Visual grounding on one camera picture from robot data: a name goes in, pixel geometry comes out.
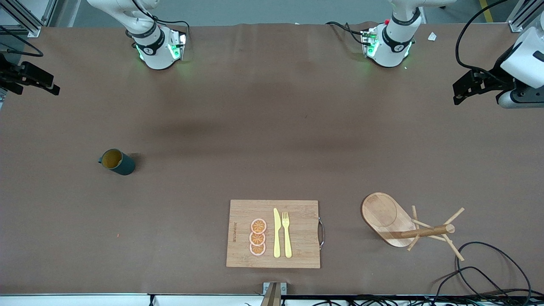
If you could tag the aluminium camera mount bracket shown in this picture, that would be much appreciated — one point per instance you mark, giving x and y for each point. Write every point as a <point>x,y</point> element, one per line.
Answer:
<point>274,295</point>

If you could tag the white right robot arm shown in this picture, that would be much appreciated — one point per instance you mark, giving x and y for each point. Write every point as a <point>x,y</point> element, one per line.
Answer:
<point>157,51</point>

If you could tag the aluminium frame profile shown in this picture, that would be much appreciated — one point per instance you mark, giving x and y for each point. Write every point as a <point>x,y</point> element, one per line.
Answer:
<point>520,23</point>
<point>32,29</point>

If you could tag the wooden mug rack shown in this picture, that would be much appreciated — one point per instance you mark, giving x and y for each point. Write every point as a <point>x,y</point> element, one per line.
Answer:
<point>384,214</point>

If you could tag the white table edge rail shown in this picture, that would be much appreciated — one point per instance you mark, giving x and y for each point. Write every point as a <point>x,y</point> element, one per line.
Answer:
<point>85,301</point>

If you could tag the yellow plastic fork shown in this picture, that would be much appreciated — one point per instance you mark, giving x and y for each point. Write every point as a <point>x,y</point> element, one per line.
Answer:
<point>287,238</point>

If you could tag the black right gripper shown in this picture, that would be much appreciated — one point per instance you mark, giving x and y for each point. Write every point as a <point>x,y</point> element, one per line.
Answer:
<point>8,75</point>

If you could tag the toy orange slice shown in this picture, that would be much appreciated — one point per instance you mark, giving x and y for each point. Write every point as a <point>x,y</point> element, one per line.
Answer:
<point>257,250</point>
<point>258,225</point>
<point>256,239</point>

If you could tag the white paper scrap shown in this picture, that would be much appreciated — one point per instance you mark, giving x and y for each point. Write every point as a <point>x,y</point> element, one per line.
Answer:
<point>432,36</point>

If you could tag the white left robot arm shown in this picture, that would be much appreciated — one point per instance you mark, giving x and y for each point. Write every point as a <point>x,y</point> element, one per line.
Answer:
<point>393,46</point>

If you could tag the teal cup yellow inside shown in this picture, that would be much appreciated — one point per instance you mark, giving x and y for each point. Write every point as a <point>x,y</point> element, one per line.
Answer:
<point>123,166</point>

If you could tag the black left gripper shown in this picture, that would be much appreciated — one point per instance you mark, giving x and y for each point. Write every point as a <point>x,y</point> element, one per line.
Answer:
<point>496,79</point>

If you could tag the yellow plastic knife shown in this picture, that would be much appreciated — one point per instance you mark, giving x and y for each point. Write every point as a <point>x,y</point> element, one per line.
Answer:
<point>276,233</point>

